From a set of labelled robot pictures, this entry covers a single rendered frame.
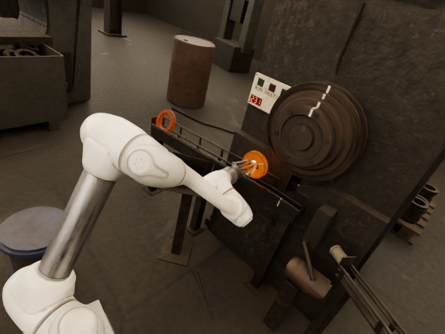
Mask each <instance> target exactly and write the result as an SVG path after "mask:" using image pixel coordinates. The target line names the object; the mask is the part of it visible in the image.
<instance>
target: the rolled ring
mask: <svg viewBox="0 0 445 334"><path fill-rule="evenodd" d="M167 114H168V115H169V116H170V124H169V126H168V127H167V128H166V129H164V130H165V131H167V132H169V133H170V132H172V131H173V129H174V127H175V123H176V117H175V114H174V112H173V111H171V110H169V109H164V110H162V111H161V112H160V113H159V114H158V116H157V119H156V125H157V126H159V127H160V128H162V129H163V127H162V119H163V117H164V116H165V115H167Z"/></svg>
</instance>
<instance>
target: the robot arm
mask: <svg viewBox="0 0 445 334"><path fill-rule="evenodd" d="M80 137H81V141H82V143H83V158H82V164H83V167H84V169H83V172H82V173H81V176H80V178H79V180H78V182H77V184H76V187H75V189H74V191H73V193H72V195H71V198H70V200H69V202H68V204H67V206H66V208H65V210H64V212H63V214H62V217H61V219H60V221H59V223H58V225H57V227H56V230H55V231H54V234H53V235H52V238H51V240H50V242H49V244H48V246H47V249H46V251H45V253H44V255H43V257H42V260H40V261H38V262H35V263H34V264H32V265H30V266H26V267H24V268H22V269H20V270H18V271H16V272H15V273H14V274H13V275H12V276H11V277H10V278H9V279H8V280H7V282H6V284H5V285H4V288H3V305H4V306H5V309H6V311H7V313H8V314H9V316H10V317H11V319H12V320H13V321H14V322H15V324H16V325H17V326H18V327H19V329H20V330H21V331H22V332H23V333H24V334H105V323H104V321H103V318H102V317H101V314H100V313H99V312H98V311H97V310H96V309H95V308H93V307H91V306H89V305H85V304H82V303H80V302H78V301H77V300H76V299H75V298H74V290H75V280H76V276H75V272H74V270H73V269H74V266H75V264H76V262H77V260H78V258H79V256H80V254H81V252H82V250H83V248H84V246H85V244H86V242H87V240H88V238H89V236H90V234H91V232H92V230H93V228H94V226H95V224H96V222H97V220H98V218H99V216H100V214H101V212H102V210H103V207H104V205H105V203H106V201H107V199H108V197H109V195H110V193H111V191H112V189H113V187H114V185H115V183H116V181H117V180H120V179H121V178H123V177H124V175H125V174H126V175H128V176H130V177H131V178H133V179H134V180H136V181H137V182H139V183H141V184H144V185H146V186H151V187H155V188H173V187H176V186H180V185H185V186H187V187H188V188H191V189H192V190H193V191H194V192H196V193H197V194H199V195H200V196H201V197H203V198H204V199H206V200H207V201H208V202H210V203H211V204H213V205H214V206H215V207H217V208H218V209H219V210H220V211H221V213H222V214H223V215H224V216H225V217H226V218H227V219H228V220H229V221H231V222H232V223H234V224H235V225H236V226H239V227H244V226H246V225H247V224H248V223H249V222H251V220H252V216H253V214H252V210H251V209H250V206H249V205H248V204H247V203H246V201H245V200H244V198H243V197H242V196H241V195H240V194H239V193H238V192H237V191H236V190H235V189H234V188H233V187H232V184H234V183H235V182H236V181H237V180H238V179H240V178H241V177H243V176H247V177H248V178H250V176H251V174H252V173H253V172H254V171H255V170H256V167H257V165H258V163H257V162H256V161H255V160H249V161H248V160H241V161H238V162H232V166H231V167H229V166H228V167H226V168H223V169H221V170H217V171H214V172H211V173H209V174H207V175H206V176H204V177H202V176H200V175H199V174H198V173H196V171H194V170H193V169H191V168H190V167H189V166H188V165H186V164H185V163H184V162H183V160H181V159H180V158H178V157H177V156H176V155H174V154H172V153H170V152H168V150H167V149H166V148H165V147H163V146H162V145H161V144H160V143H158V142H157V141H156V140H155V139H153V138H152V137H151V136H149V135H148V134H146V133H145V132H144V131H143V130H142V129H141V128H139V127H137V126H136V125H134V124H133V123H131V122H130V121H127V120H126V119H124V118H122V117H118V116H115V115H110V114H107V113H96V114H93V115H90V116H89V117H88V118H86V120H85V121H84V122H83V124H82V125H81V128H80ZM249 170H250V171H249ZM247 171H249V172H248V173H246V172H247Z"/></svg>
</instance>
